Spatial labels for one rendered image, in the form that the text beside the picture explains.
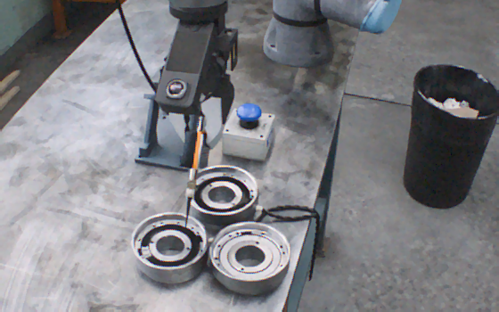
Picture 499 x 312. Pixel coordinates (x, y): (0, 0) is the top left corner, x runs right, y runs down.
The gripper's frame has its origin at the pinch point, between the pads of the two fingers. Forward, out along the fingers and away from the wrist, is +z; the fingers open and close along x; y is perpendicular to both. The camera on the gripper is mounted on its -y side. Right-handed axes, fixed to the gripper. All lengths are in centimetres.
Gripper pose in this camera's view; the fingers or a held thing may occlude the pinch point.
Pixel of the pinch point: (197, 142)
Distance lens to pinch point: 80.3
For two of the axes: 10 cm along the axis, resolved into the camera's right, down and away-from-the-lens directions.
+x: -9.7, -1.7, 1.9
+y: 2.5, -6.0, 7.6
